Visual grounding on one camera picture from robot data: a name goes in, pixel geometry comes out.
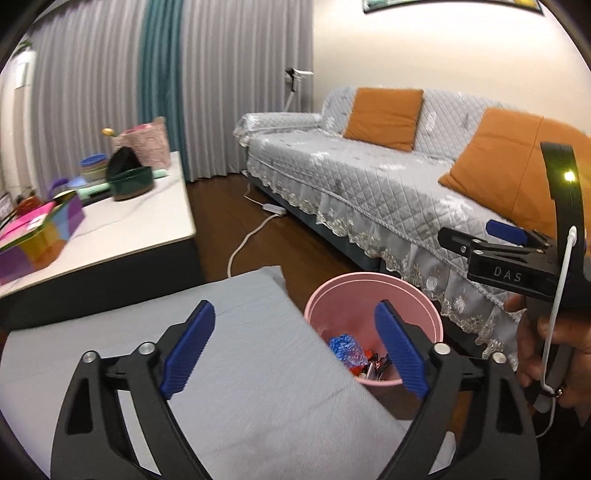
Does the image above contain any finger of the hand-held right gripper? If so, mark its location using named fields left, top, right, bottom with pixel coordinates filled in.
left=438, top=227, right=552, bottom=261
left=486, top=220, right=528, bottom=245

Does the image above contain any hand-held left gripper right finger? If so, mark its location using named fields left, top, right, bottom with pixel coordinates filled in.
left=374, top=299, right=541, bottom=480

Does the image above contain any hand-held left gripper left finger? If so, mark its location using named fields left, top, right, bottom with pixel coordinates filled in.
left=50, top=299, right=218, bottom=480

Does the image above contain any blue plastic wrapper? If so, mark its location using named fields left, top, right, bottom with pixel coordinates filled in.
left=328, top=332, right=366, bottom=366

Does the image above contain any pink plastic bin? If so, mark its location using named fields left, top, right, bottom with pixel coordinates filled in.
left=304, top=272, right=445, bottom=387

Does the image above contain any person's right hand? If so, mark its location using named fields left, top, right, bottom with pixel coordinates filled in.
left=503, top=293, right=591, bottom=409

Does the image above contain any large orange cushion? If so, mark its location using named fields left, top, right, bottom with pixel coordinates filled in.
left=438, top=107, right=591, bottom=241

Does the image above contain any grey padded mat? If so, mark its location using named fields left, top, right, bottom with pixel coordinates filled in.
left=0, top=265, right=455, bottom=480

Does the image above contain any grey quilted sofa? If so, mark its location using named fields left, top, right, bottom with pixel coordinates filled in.
left=232, top=85, right=591, bottom=361

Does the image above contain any white-top coffee table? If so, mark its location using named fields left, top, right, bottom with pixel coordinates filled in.
left=0, top=151, right=204, bottom=330

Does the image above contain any small orange cushion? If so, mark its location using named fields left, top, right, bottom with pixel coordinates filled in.
left=342, top=87, right=424, bottom=152

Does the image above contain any dark green round bowl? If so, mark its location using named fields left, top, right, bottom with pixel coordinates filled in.
left=106, top=166, right=155, bottom=200

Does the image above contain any mint green flat item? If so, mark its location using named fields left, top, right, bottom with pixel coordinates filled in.
left=76, top=168, right=169, bottom=197

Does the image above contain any colourful rectangular box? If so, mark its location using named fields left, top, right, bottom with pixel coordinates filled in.
left=0, top=190, right=86, bottom=284

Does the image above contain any black hat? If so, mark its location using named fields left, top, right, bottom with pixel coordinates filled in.
left=106, top=145, right=143, bottom=178

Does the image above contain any pink card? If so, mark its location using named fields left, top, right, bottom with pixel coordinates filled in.
left=0, top=203, right=58, bottom=252

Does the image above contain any stack of coloured bowls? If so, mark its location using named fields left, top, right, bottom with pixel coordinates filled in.
left=79, top=154, right=109, bottom=178

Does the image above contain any pink quilted bag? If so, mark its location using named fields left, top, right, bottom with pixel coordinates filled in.
left=111, top=117, right=171, bottom=169

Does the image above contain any purple plastic scoop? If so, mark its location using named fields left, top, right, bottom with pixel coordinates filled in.
left=46, top=178, right=75, bottom=200

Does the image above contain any white floor lamp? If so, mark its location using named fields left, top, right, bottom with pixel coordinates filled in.
left=283, top=67, right=314, bottom=114

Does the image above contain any teal curtain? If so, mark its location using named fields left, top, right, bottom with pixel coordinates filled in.
left=137, top=0, right=185, bottom=181

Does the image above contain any grey curtain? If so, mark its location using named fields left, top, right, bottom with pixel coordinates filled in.
left=178, top=0, right=315, bottom=181
left=30, top=9, right=148, bottom=195

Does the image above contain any white tower air conditioner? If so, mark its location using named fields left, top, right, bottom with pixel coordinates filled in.
left=0, top=48, right=38, bottom=195

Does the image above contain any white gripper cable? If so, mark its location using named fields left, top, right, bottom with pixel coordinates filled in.
left=536, top=225, right=578, bottom=438

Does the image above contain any white floor cable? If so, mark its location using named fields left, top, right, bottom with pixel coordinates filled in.
left=228, top=182, right=278, bottom=280

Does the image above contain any framed wall painting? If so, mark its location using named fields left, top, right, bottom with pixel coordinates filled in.
left=362, top=0, right=541, bottom=14

